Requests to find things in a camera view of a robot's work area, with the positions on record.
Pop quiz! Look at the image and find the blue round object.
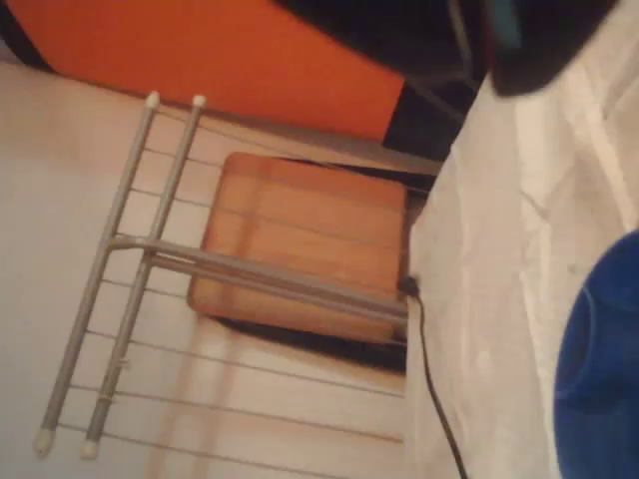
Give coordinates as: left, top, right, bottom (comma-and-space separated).
553, 230, 639, 479

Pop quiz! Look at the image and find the black bulky furniture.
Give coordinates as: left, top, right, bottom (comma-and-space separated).
277, 0, 495, 164

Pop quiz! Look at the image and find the white creased tablecloth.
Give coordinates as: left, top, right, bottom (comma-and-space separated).
402, 0, 639, 479

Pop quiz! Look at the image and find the wooden stool seat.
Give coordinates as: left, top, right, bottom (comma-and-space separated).
186, 152, 411, 341

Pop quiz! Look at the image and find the grey metal drying rack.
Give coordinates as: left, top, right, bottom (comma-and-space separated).
32, 90, 430, 479

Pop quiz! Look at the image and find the thin black cable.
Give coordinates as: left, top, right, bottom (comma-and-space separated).
396, 273, 471, 479

